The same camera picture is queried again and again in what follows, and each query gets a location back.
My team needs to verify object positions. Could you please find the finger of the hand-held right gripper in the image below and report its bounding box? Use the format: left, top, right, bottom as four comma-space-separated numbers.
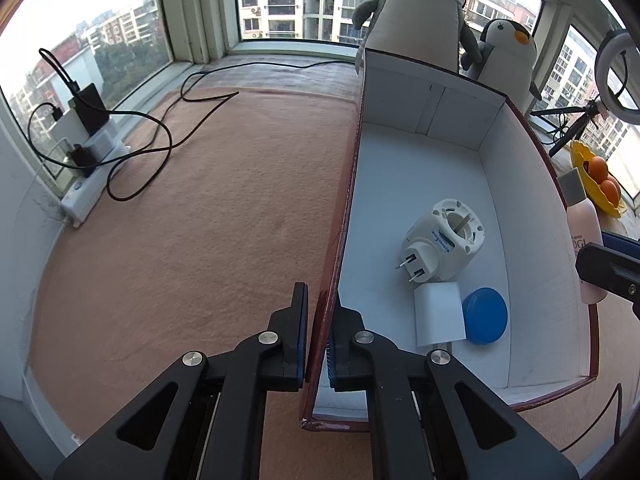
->
602, 230, 640, 256
575, 242, 640, 318

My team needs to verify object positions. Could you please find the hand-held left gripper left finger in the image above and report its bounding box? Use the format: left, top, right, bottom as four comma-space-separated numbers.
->
52, 282, 308, 480

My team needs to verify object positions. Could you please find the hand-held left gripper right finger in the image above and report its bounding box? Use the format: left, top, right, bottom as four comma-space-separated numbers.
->
325, 290, 581, 480

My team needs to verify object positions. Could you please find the pink bottle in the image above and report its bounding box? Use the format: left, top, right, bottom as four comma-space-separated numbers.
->
557, 169, 606, 305

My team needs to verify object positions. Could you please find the white foam block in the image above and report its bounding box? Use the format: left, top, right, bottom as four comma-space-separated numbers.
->
413, 281, 467, 348

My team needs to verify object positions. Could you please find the blue round lid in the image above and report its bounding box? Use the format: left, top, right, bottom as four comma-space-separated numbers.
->
462, 287, 508, 345

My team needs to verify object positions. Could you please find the white plug-in adapter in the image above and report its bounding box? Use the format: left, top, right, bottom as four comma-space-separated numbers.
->
395, 198, 486, 285

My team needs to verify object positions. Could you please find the dark red cardboard box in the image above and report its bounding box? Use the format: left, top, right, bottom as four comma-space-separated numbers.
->
299, 46, 600, 433

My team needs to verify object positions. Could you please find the yellow fruit bowl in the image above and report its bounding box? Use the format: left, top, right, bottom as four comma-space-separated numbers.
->
570, 140, 630, 219

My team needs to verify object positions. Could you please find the black tripod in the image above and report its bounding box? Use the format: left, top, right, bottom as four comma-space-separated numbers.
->
530, 100, 608, 158

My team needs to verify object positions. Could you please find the small penguin plush toy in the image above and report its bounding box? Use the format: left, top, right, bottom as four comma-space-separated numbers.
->
460, 18, 543, 113

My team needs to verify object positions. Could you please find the white power strip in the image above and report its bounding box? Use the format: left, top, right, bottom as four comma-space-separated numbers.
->
60, 132, 132, 228

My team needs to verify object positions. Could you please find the white power brick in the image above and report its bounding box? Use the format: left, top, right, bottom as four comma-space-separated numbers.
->
90, 129, 122, 157

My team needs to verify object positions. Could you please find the black plug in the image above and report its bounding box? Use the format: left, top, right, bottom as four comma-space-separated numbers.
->
67, 144, 98, 177

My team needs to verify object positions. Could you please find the large penguin plush toy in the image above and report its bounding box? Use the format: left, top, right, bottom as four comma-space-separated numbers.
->
351, 0, 483, 75

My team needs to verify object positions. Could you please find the white charger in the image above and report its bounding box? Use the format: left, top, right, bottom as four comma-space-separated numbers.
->
50, 110, 91, 161

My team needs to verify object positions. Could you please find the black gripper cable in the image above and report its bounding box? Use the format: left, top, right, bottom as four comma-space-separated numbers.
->
557, 382, 623, 453

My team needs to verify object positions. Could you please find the long black cable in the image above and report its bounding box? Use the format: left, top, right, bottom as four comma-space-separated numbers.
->
106, 58, 358, 202

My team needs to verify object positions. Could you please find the black charger cable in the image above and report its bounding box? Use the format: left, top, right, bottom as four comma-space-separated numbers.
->
27, 102, 66, 166

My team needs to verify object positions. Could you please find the white window frame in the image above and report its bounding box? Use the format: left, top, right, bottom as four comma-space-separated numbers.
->
0, 0, 640, 241

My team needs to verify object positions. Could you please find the short black cable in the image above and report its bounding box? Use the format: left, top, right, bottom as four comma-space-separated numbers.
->
39, 47, 81, 96

